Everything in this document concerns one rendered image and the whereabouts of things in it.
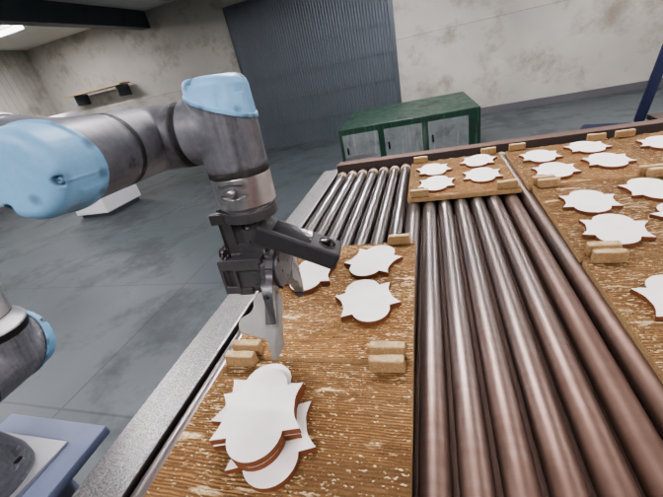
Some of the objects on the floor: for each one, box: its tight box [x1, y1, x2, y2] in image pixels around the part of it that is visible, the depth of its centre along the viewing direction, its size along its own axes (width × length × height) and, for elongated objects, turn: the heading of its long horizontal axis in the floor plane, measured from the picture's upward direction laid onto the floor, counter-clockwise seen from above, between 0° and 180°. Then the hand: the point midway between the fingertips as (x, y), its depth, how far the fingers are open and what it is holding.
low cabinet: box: [338, 92, 480, 162], centre depth 475 cm, size 164×150×65 cm
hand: (294, 324), depth 53 cm, fingers open, 14 cm apart
